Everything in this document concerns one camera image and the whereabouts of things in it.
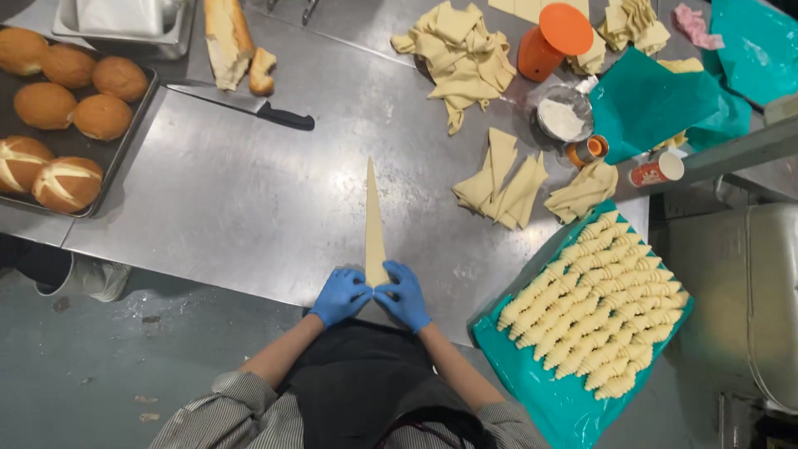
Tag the person's left hand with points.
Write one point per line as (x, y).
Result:
(336, 299)

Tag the person's right hand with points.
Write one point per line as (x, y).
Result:
(405, 302)

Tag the long triangular dough piece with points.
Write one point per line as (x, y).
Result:
(374, 231)

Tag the black apron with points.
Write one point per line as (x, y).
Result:
(361, 386)

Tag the grey striped shirt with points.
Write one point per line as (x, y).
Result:
(218, 418)

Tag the teal-lined tray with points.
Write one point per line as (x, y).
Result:
(542, 399)

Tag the rows of shaped raw croissants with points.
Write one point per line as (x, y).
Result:
(598, 305)

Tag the small stack of dough triangles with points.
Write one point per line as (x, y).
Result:
(583, 190)

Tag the orange-capped metal shaker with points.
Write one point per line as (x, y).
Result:
(586, 151)

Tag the short baguette piece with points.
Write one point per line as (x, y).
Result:
(262, 72)

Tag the steel bowl of flour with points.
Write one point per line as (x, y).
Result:
(561, 117)

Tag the heap of dough scraps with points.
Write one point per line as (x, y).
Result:
(461, 56)

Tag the long baguette piece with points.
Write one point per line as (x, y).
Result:
(225, 43)

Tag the red and white paper cup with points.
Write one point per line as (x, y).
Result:
(651, 171)

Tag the white-scored brown loaf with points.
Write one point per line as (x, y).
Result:
(22, 163)
(67, 184)

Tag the round brown bun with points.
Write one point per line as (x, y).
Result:
(45, 106)
(18, 51)
(119, 79)
(103, 117)
(67, 65)

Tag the dark metal baking tray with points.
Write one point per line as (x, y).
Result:
(81, 146)

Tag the orange plastic container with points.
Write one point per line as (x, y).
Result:
(548, 40)

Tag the small dough strips pile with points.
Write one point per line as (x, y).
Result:
(589, 59)

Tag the steel pan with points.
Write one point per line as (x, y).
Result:
(178, 31)

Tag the flat dough sheet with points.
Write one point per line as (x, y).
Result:
(523, 7)

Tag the crumpled teal plastic sheet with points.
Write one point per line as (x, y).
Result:
(654, 103)

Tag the white paper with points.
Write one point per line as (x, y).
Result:
(118, 15)

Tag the folded dough strips pile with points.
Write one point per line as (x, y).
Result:
(633, 25)

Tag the steel bin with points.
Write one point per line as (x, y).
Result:
(776, 299)

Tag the pink cloth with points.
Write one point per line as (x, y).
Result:
(695, 26)

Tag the flat teal plastic sheet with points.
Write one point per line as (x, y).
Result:
(757, 47)

